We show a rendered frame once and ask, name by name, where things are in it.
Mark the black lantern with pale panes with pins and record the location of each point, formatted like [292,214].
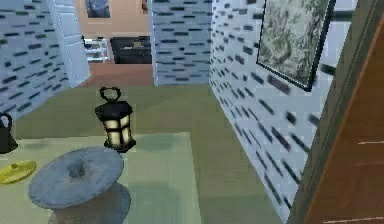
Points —
[116,123]

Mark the yellow round lid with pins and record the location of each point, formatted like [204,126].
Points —
[16,171]

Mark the brown wooden door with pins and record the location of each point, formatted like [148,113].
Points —
[353,160]

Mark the grey blue round dish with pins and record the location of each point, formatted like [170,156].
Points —
[76,176]

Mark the black framed grey picture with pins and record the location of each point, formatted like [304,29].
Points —
[291,36]

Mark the white room door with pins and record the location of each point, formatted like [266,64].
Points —
[70,43]

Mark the white shelf unit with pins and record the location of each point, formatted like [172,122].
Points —
[96,50]

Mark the pale green table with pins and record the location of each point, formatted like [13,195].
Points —
[160,176]

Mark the black kettle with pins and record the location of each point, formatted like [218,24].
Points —
[5,139]

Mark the blue grey wall picture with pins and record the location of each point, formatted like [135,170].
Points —
[97,8]

